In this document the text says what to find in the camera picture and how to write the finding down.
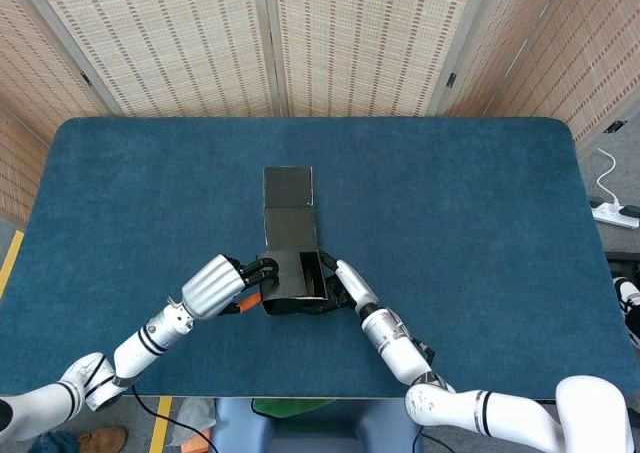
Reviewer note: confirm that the grey crumpled cloth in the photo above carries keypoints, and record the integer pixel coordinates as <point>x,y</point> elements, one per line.
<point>197,415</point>

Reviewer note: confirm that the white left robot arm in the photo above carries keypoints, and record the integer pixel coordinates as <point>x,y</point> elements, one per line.
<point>140,343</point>

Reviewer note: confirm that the orange rubber finger cot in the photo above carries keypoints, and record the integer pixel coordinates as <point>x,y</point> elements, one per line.
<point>248,304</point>

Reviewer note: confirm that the yellow floor tape strip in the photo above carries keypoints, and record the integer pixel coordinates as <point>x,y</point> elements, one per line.
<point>11,263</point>
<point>161,423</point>

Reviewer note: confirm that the black furniture base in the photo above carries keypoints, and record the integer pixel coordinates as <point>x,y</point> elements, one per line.
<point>625,263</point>

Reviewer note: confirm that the white power strip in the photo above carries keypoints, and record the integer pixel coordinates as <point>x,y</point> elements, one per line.
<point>617,216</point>

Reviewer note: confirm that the woven bamboo screen panel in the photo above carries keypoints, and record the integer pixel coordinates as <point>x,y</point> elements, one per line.
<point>30,48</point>
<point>600,48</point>
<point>500,73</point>
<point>165,38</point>
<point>17,163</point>
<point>360,38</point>

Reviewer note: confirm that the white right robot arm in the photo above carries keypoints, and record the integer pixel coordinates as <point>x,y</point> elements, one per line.
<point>400,353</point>

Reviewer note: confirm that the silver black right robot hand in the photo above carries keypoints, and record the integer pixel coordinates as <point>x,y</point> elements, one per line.
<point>355,285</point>

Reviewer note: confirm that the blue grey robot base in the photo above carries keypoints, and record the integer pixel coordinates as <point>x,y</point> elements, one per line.
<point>310,433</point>

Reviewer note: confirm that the brown leather shoe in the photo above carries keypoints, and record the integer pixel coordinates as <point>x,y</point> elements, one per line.
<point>105,439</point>

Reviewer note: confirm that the blue felt table cover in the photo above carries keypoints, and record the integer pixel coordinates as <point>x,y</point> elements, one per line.
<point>450,198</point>

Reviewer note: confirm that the black and white sneaker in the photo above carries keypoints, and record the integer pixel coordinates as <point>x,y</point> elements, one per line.
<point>629,298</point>

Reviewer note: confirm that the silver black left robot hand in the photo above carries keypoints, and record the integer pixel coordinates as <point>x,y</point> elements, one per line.
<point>212,288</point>

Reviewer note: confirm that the black screen hinge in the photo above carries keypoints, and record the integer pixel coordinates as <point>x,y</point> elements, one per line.
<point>86,78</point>
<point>615,126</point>
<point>451,80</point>

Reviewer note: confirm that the black cardboard folding box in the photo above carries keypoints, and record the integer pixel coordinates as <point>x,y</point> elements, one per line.
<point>290,208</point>

